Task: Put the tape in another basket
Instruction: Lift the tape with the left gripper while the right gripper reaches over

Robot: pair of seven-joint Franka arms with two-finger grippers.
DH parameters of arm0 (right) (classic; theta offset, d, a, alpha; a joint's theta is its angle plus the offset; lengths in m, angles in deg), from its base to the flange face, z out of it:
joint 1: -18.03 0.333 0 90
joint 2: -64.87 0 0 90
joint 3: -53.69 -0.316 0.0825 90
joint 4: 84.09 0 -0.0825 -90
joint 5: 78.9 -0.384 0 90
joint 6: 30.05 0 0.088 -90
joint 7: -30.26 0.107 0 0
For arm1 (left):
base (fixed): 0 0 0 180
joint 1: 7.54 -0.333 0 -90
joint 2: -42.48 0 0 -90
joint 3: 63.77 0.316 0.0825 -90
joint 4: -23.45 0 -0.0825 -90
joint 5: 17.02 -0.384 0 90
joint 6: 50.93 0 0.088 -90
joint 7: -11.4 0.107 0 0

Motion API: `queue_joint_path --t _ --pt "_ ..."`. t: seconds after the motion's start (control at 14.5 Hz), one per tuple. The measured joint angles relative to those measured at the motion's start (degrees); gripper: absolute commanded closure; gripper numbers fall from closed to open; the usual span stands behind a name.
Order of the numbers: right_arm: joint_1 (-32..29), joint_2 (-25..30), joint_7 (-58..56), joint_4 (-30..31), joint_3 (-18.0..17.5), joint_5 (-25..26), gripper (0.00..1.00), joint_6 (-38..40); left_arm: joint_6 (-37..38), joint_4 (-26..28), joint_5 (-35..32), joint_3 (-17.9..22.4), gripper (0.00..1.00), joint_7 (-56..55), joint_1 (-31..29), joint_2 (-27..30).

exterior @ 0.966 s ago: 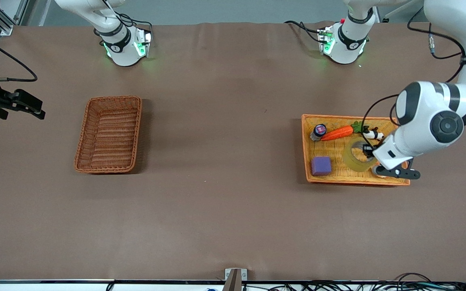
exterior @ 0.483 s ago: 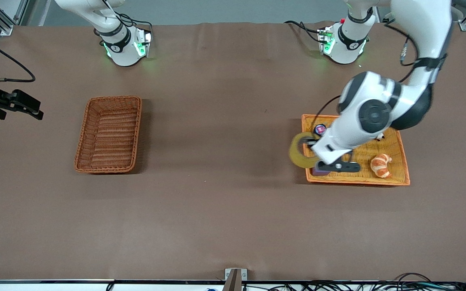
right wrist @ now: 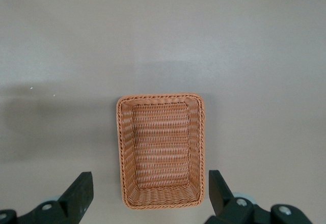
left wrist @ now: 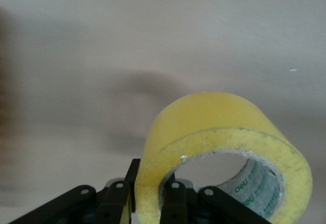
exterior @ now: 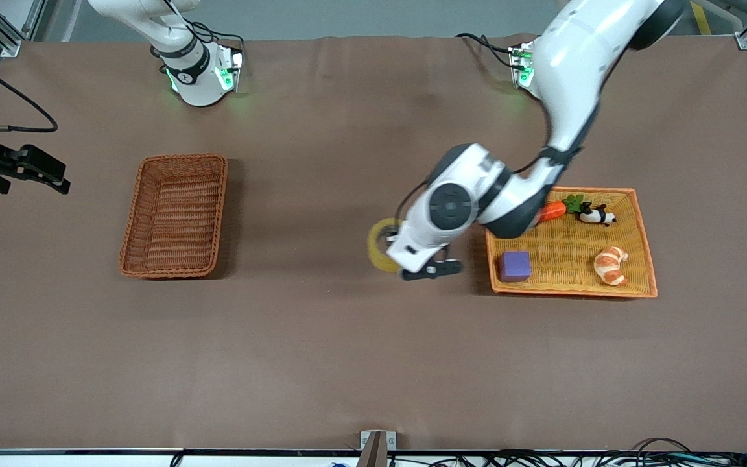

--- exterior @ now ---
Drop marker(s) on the purple cube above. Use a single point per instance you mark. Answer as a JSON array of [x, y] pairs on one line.
[[515, 266]]

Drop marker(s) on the black white panda toy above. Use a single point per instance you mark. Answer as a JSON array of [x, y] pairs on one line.
[[591, 214]]

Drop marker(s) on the orange wicker basket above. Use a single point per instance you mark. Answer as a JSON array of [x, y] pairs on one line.
[[568, 253]]

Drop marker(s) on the brown wicker basket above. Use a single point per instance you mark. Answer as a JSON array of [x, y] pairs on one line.
[[176, 220]]

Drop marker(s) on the brown table cover mat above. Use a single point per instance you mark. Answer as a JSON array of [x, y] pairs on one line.
[[321, 162]]

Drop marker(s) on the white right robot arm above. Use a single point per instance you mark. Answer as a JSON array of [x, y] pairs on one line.
[[195, 71]]

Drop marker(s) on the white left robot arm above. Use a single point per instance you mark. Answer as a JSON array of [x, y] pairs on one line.
[[574, 58]]

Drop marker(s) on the orange toy carrot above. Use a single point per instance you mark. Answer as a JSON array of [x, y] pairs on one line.
[[556, 209]]

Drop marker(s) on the clear yellowish tape roll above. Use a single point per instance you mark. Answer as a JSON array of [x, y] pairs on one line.
[[375, 250]]

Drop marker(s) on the metal mount bracket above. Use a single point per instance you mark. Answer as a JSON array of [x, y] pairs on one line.
[[377, 447]]

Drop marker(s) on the toy croissant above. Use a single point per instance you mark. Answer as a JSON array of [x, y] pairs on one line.
[[610, 266]]

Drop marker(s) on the white table edge rail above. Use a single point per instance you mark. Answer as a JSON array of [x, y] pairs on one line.
[[88, 458]]

